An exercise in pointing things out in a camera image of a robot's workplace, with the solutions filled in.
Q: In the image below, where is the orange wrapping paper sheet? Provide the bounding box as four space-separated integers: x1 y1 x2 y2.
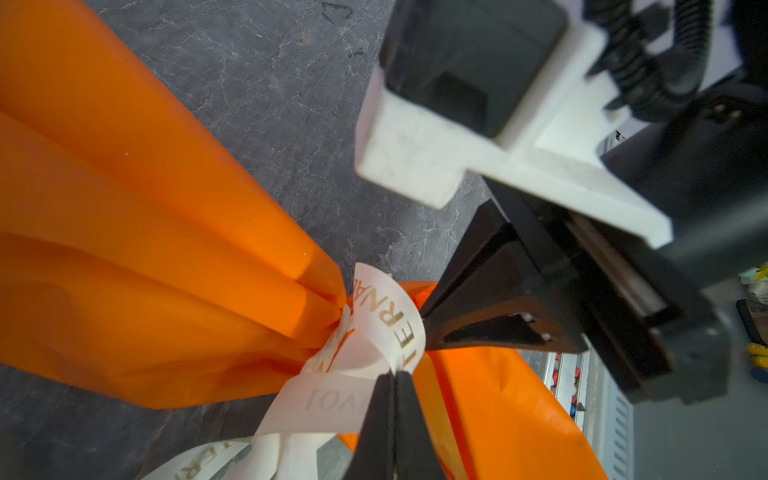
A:
0 0 610 480

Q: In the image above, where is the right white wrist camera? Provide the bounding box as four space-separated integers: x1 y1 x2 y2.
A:
354 1 673 248

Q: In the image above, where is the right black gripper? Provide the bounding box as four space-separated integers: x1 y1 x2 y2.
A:
421 71 767 403

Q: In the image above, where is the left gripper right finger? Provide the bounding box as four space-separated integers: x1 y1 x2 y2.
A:
394 371 447 480

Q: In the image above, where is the aluminium front rail frame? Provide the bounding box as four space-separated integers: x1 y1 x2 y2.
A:
541 350 635 479

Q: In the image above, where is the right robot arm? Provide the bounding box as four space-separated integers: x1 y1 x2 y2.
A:
423 1 767 403

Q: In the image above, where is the white printed ribbon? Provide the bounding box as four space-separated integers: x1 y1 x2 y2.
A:
149 263 426 479

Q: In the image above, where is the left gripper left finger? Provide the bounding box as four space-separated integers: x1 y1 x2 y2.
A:
343 374 395 480

